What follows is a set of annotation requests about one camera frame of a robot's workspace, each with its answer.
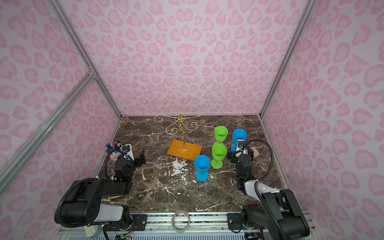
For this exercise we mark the aluminium front rail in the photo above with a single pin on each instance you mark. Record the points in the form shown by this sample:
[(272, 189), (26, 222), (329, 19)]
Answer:
[(167, 226)]

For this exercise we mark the aluminium frame strut left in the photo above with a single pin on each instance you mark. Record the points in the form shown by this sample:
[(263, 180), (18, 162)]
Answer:
[(20, 159)]

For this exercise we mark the pink pencil case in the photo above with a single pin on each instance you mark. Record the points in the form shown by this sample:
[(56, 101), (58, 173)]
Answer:
[(256, 153)]

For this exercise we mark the gold wire rack wooden base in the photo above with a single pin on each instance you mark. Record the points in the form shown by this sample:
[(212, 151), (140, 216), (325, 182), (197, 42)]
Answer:
[(181, 126)]

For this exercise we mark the green wine glass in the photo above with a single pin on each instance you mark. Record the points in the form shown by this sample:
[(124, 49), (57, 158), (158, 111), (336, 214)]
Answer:
[(219, 153), (221, 134)]

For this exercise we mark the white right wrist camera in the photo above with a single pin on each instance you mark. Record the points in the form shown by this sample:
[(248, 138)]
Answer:
[(240, 147)]

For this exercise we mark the blue wine glass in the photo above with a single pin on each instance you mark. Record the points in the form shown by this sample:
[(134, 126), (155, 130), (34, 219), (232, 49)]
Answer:
[(202, 165), (238, 135)]

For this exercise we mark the clear tape roll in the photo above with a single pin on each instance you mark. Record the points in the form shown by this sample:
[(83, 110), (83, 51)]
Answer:
[(181, 221)]

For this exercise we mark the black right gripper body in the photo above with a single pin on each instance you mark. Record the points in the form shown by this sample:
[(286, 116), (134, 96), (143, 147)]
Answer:
[(234, 159)]

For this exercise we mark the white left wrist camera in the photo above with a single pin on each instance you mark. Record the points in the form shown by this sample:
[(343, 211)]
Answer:
[(128, 152)]

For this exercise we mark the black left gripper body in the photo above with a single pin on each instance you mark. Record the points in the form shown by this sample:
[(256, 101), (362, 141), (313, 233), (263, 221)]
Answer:
[(137, 163)]

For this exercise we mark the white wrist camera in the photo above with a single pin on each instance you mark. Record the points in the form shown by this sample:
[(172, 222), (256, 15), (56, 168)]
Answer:
[(128, 152), (240, 147)]

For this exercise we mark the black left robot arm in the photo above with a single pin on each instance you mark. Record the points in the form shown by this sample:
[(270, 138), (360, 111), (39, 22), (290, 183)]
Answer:
[(82, 204)]

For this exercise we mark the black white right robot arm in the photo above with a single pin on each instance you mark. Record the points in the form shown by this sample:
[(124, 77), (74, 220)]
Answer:
[(279, 211)]

